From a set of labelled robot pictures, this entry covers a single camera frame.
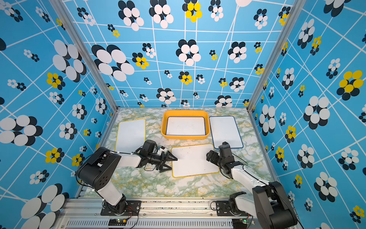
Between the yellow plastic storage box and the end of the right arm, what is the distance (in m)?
0.19

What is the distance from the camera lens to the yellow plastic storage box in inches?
39.7

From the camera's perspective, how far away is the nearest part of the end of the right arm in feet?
2.13
